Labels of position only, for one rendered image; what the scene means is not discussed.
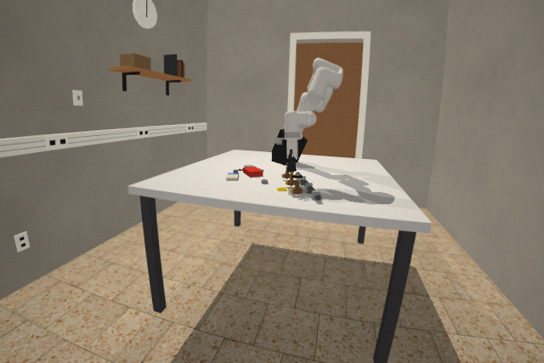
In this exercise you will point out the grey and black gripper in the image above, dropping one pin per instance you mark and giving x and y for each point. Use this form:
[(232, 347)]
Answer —
[(291, 152)]

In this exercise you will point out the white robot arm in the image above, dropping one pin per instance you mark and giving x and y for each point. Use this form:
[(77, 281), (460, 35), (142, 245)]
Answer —
[(326, 77)]

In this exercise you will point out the red rectangular block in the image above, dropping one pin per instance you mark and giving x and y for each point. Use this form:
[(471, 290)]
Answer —
[(252, 171)]

